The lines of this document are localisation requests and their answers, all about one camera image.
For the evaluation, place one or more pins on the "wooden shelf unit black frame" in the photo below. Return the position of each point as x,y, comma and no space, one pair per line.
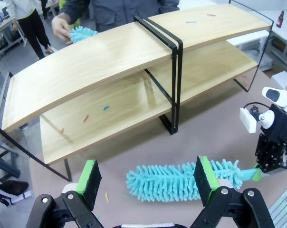
74,71
205,31

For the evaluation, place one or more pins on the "blue grey stool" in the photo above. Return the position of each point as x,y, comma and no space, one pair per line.
3,161

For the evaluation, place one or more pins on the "teal paper scrap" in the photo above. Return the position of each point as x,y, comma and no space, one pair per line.
191,22
106,108

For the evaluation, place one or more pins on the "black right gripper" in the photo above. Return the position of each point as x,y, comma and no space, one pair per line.
283,126

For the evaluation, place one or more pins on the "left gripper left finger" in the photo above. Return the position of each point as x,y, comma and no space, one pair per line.
90,183

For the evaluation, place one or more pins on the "person in grey jacket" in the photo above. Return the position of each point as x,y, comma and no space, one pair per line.
134,12

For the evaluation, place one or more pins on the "person's right hand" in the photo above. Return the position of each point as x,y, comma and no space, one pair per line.
60,27

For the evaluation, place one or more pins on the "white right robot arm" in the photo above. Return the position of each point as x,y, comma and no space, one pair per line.
285,99

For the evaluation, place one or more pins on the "white table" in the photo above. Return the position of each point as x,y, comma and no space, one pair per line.
250,39

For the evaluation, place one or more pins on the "teal chenille duster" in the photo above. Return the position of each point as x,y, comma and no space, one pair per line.
162,183
81,34

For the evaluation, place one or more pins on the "black bag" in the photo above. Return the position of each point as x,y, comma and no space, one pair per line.
10,187

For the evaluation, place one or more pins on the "person's right forearm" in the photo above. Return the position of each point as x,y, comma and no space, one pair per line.
79,9

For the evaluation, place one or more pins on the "red paper scrap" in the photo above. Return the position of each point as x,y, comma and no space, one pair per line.
211,15

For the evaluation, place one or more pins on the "person white top black trousers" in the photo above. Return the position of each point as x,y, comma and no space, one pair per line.
31,31

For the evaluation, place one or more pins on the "brown glass bottle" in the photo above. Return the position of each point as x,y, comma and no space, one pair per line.
280,19

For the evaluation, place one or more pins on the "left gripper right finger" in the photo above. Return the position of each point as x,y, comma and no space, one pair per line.
204,180

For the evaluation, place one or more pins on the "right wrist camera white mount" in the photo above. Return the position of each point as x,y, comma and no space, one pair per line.
248,120

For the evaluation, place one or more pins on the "aluminium frame rail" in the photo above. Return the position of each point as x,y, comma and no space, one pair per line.
283,209

